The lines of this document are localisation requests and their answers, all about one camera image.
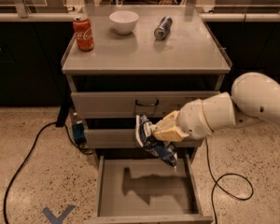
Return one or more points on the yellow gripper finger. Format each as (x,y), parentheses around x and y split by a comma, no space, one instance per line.
(172,134)
(168,121)

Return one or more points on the orange soda can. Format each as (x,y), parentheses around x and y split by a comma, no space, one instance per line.
(83,33)

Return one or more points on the blue chip bag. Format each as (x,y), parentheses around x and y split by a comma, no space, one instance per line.
(166,151)

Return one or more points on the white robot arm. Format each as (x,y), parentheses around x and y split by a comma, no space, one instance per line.
(254,97)

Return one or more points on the white bowl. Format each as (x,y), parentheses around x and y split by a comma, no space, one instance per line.
(123,22)

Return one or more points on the blue power box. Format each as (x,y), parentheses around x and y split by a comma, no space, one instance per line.
(78,133)

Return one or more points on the middle grey drawer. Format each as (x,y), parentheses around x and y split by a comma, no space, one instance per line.
(111,138)

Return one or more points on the black counter with rail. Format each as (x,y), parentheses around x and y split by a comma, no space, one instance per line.
(31,53)

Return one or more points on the grey drawer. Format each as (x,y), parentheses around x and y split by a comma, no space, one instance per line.
(111,138)
(146,191)
(126,104)

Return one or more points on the grey drawer cabinet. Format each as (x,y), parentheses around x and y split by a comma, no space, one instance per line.
(188,59)

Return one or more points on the blue silver energy drink can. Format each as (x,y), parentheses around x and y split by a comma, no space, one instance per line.
(163,29)

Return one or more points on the bottom grey drawer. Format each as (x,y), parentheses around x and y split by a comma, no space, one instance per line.
(146,191)

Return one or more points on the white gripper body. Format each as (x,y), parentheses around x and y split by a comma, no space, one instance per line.
(192,119)

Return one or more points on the top grey drawer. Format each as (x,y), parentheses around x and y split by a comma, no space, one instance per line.
(126,104)

